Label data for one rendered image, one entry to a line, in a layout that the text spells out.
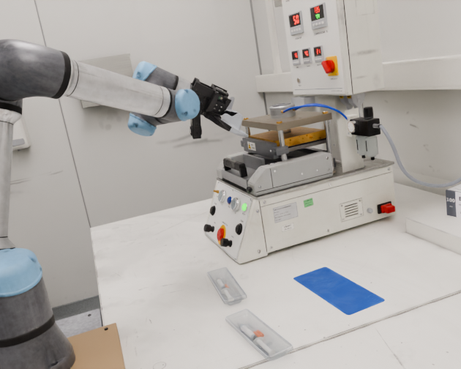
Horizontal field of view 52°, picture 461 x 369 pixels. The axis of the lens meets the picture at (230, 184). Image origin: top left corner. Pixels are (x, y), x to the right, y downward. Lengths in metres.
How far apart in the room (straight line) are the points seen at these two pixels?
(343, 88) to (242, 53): 1.62
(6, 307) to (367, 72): 1.09
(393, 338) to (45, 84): 0.81
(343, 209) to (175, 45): 1.72
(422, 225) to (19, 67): 1.05
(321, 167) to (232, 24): 1.73
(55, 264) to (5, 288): 2.05
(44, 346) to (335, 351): 0.53
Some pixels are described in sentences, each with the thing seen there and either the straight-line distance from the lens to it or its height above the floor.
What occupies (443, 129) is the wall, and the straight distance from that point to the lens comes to 1.73.
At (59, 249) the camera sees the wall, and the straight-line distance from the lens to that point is 2.93.
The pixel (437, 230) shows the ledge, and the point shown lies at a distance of 1.34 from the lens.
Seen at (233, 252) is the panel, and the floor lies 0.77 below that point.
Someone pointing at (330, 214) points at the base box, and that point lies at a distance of 1.42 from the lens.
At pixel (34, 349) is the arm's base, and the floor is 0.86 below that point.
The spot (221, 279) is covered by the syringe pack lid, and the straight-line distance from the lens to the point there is 1.22.
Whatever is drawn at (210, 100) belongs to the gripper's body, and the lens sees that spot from 1.36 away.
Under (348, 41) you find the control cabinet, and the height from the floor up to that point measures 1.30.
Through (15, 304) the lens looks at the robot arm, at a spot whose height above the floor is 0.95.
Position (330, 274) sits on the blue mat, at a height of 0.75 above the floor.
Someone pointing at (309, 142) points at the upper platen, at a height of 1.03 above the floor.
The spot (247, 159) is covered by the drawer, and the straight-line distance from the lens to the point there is 1.50.
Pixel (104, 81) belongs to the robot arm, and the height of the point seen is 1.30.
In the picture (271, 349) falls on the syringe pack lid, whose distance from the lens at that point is 0.93.
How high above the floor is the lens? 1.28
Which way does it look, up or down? 14 degrees down
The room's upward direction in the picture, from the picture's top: 9 degrees counter-clockwise
